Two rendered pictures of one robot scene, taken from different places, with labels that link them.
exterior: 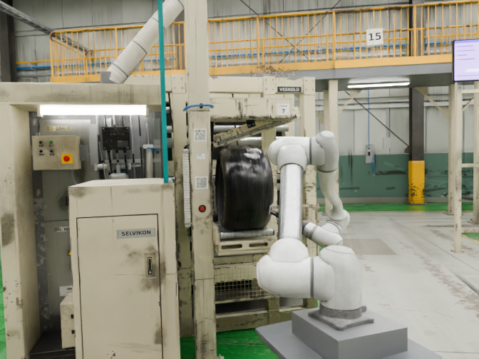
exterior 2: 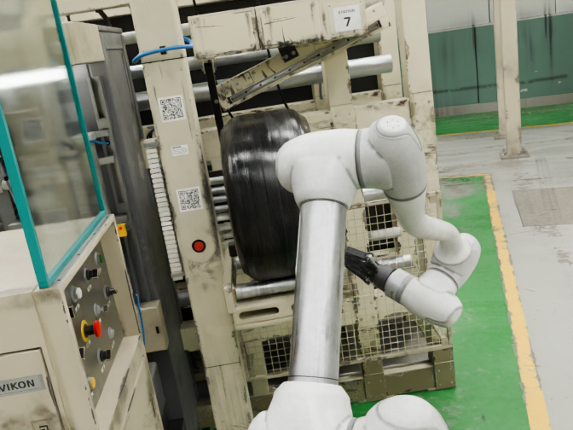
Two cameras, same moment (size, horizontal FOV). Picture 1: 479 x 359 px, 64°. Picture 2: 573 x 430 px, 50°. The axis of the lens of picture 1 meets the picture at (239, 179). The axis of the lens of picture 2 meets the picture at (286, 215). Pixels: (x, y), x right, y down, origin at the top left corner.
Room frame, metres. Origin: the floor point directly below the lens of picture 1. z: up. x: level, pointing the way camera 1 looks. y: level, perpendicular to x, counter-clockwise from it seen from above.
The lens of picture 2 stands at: (0.47, -0.37, 1.66)
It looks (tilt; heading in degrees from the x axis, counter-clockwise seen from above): 16 degrees down; 9
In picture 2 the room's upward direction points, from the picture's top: 9 degrees counter-clockwise
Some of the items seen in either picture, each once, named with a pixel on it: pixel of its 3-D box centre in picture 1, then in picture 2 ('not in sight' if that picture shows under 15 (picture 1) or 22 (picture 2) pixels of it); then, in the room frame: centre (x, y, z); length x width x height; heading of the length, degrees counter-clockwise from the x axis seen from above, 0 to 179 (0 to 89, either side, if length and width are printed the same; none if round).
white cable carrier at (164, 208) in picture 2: (187, 187); (166, 209); (2.34, 0.32, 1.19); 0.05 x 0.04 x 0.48; 11
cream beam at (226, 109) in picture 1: (246, 110); (277, 26); (2.77, -0.07, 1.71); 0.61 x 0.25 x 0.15; 101
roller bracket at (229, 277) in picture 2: (213, 231); (230, 278); (2.42, 0.17, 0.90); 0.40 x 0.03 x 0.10; 11
